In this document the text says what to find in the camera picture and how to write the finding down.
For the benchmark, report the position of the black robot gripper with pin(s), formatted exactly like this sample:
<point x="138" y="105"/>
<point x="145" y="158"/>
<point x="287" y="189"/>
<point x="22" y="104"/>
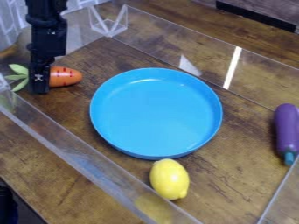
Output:
<point x="50" y="30"/>

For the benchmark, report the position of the orange toy carrot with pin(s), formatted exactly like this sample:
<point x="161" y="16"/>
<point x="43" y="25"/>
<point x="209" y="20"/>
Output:
<point x="63" y="76"/>

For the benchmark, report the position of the blue round plate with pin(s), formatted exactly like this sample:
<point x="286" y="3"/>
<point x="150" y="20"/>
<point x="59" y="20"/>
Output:
<point x="155" y="113"/>

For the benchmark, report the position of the yellow toy lemon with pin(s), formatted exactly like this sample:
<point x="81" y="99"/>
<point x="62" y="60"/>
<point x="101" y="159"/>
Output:
<point x="170" y="179"/>

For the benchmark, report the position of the purple toy eggplant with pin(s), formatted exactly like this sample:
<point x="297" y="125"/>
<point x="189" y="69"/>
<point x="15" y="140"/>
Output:
<point x="287" y="132"/>

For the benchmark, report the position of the clear acrylic enclosure wall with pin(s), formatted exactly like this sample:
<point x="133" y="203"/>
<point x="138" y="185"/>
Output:
<point x="77" y="180"/>

